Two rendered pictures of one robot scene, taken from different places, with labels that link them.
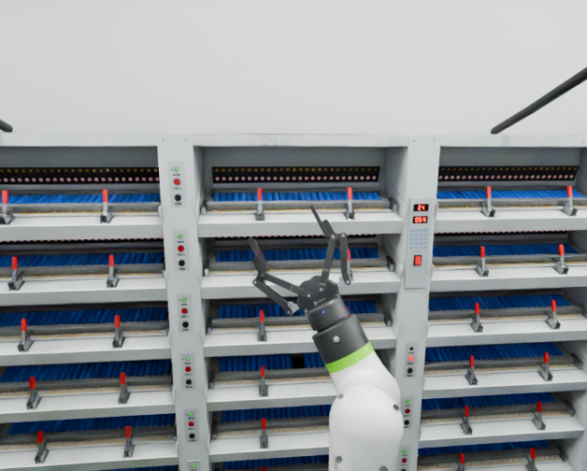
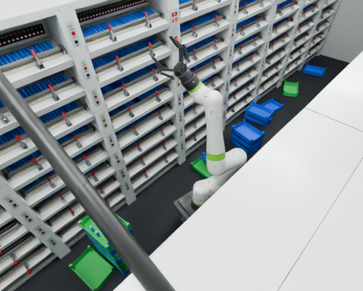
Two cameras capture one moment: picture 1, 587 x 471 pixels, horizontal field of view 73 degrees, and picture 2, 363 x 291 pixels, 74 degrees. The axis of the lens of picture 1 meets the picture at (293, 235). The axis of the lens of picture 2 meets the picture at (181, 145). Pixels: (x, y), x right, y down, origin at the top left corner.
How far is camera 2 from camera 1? 0.80 m
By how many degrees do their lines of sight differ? 46
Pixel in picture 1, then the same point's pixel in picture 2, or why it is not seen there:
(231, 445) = (125, 141)
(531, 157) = not seen: outside the picture
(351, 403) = (212, 96)
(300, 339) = (141, 89)
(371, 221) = (158, 26)
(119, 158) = not seen: hidden behind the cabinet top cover
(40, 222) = not seen: hidden behind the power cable
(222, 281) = (105, 77)
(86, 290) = (47, 106)
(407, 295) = (174, 55)
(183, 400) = (105, 133)
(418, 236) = (175, 28)
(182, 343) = (98, 111)
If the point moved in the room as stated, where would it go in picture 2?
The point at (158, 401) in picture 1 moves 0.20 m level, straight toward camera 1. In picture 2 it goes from (95, 138) to (117, 148)
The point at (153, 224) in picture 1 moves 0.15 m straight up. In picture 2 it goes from (69, 60) to (56, 30)
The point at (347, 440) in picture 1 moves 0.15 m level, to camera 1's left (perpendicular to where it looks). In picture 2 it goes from (214, 105) to (192, 118)
